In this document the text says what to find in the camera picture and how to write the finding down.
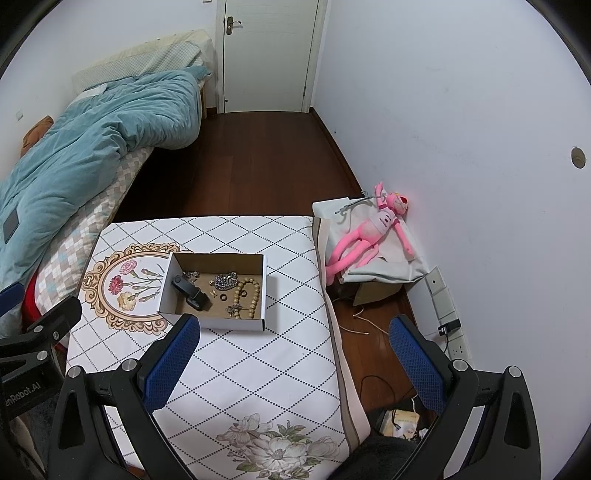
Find floral diamond tablecloth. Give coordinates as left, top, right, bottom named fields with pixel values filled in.
left=67, top=215, right=372, bottom=480

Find teal blanket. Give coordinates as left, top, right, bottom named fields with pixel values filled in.
left=0, top=66, right=213, bottom=278

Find red cloth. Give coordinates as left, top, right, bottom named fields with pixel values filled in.
left=23, top=272, right=63, bottom=356

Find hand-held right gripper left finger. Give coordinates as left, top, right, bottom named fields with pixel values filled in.
left=46, top=313, right=201, bottom=480

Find brown pillow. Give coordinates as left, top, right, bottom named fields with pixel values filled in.
left=21, top=116, right=55, bottom=158

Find white cable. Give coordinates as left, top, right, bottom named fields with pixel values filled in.
left=339, top=309, right=393, bottom=344

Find white cardboard box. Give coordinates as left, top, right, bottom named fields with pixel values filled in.
left=158, top=251, right=269, bottom=332

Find white cloth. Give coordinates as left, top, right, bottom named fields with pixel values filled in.
left=312, top=196, right=426, bottom=287

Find pink plush toy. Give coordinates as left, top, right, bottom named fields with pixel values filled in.
left=325, top=181, right=416, bottom=284

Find grey wire clothes hanger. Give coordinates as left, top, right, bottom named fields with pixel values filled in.
left=335, top=196, right=384, bottom=217

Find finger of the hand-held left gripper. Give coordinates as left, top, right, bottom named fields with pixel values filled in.
left=0, top=295, right=81, bottom=377
left=0, top=282, right=25, bottom=319

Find bed with checked sheet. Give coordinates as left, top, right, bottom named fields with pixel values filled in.
left=0, top=28, right=218, bottom=333

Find white door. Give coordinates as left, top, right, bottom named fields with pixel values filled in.
left=217, top=0, right=326, bottom=114

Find white power strip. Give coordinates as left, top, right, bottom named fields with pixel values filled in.
left=381, top=406, right=430, bottom=439
left=442, top=333, right=472, bottom=361

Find dark grey fuzzy cloth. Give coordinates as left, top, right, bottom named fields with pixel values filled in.
left=342, top=434, right=444, bottom=480

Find wooden bead bracelet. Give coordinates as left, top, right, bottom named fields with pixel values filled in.
left=232, top=278, right=262, bottom=320

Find white wall socket panel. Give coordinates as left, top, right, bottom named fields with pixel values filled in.
left=431, top=290, right=459, bottom=324
left=424, top=267, right=447, bottom=296

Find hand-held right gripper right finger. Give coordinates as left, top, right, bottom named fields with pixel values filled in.
left=388, top=315, right=543, bottom=480

